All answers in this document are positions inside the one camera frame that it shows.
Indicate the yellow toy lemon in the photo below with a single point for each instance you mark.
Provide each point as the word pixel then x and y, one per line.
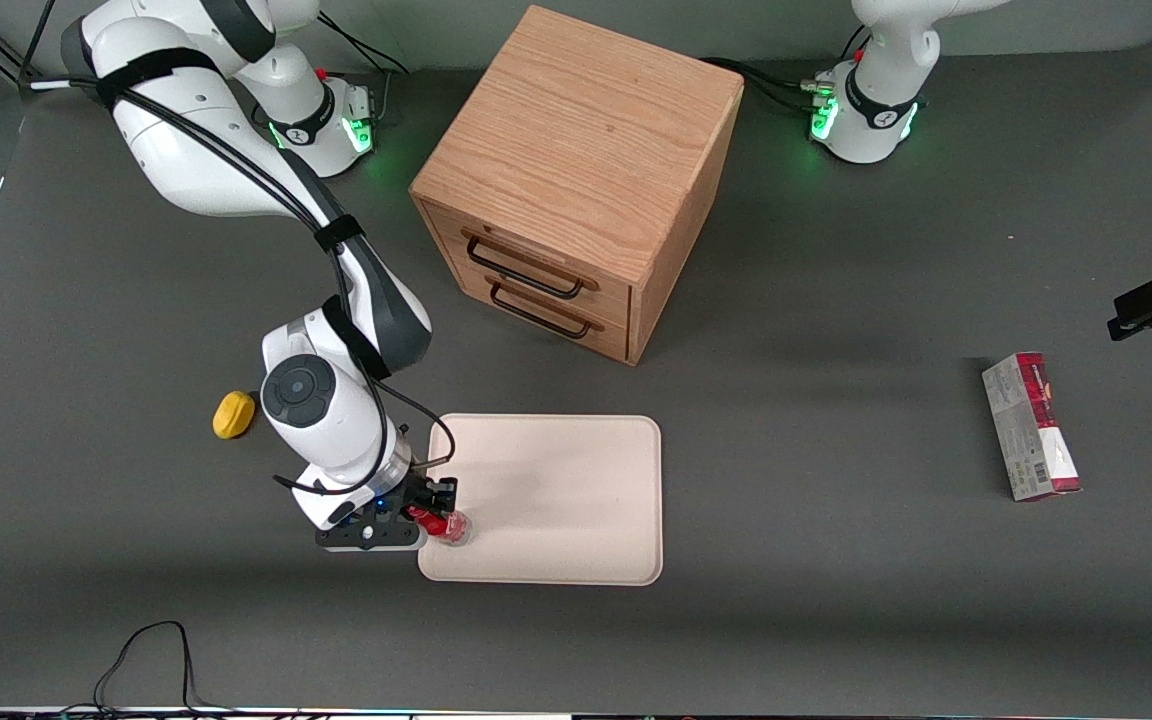
pixel 233 416

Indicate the black stand leg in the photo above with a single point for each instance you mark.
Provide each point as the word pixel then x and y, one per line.
pixel 36 40

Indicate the cream rectangular tray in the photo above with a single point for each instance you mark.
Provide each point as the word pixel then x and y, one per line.
pixel 556 500

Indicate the wooden drawer front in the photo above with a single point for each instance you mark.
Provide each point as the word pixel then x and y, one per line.
pixel 446 235
pixel 606 335

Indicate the red coke bottle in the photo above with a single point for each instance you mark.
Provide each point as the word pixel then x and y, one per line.
pixel 428 518

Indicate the red and white carton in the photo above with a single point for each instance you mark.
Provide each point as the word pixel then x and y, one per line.
pixel 1031 430

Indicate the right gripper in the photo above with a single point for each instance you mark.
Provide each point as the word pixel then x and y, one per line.
pixel 429 494

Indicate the wooden drawer cabinet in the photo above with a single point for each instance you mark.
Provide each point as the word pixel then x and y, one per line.
pixel 586 120

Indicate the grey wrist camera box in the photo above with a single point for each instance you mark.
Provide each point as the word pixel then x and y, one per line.
pixel 366 537

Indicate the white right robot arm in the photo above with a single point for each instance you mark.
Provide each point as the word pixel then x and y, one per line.
pixel 186 150

